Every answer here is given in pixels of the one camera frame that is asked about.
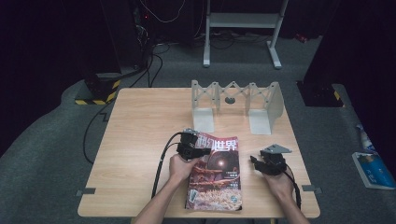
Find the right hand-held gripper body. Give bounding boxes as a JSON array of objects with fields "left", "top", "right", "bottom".
[{"left": 254, "top": 143, "right": 293, "bottom": 176}]

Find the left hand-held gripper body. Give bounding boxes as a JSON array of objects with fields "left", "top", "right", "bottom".
[{"left": 176, "top": 128, "right": 204, "bottom": 161}]

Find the red cover magazine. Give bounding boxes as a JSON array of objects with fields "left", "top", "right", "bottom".
[{"left": 185, "top": 132, "right": 243, "bottom": 212}]

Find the white expandable bookend rack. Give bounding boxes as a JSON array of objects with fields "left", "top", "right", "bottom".
[{"left": 191, "top": 79, "right": 285, "bottom": 135}]

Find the person's right hand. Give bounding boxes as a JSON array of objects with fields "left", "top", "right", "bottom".
[{"left": 262, "top": 167, "right": 295, "bottom": 203}]

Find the person's left hand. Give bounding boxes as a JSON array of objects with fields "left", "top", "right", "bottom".
[{"left": 168, "top": 153, "right": 200, "bottom": 183}]

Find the grey tape piece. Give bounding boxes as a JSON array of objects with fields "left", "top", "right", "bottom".
[
  {"left": 76, "top": 187, "right": 96, "bottom": 197},
  {"left": 302, "top": 185, "right": 322, "bottom": 194}
]

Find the black base with yellow stripe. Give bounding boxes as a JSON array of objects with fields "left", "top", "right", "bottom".
[{"left": 297, "top": 80, "right": 345, "bottom": 108}]

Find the blue white packet on floor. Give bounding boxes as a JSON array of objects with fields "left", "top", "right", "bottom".
[{"left": 352, "top": 151, "right": 396, "bottom": 190}]

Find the yellow black striped base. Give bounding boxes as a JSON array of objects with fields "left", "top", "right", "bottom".
[{"left": 74, "top": 73, "right": 121, "bottom": 105}]

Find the dark equipment rack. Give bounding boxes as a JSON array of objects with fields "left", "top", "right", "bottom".
[{"left": 132, "top": 6, "right": 154, "bottom": 69}]

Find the white metal stand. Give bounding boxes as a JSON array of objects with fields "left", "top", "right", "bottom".
[{"left": 203, "top": 0, "right": 289, "bottom": 70}]

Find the left hand-held gripper black cable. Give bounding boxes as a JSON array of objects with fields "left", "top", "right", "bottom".
[{"left": 150, "top": 132, "right": 185, "bottom": 199}]

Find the hand-held gripper black cable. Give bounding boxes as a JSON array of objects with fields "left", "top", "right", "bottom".
[
  {"left": 150, "top": 132, "right": 185, "bottom": 199},
  {"left": 283, "top": 171, "right": 303, "bottom": 210}
]

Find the right hand-held gripper black cable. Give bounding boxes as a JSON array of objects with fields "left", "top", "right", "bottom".
[{"left": 283, "top": 171, "right": 303, "bottom": 210}]

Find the black floor cable bundle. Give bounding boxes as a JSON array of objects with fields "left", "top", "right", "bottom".
[{"left": 129, "top": 43, "right": 172, "bottom": 89}]

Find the white hanging cable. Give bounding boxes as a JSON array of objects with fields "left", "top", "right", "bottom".
[{"left": 139, "top": 0, "right": 187, "bottom": 23}]

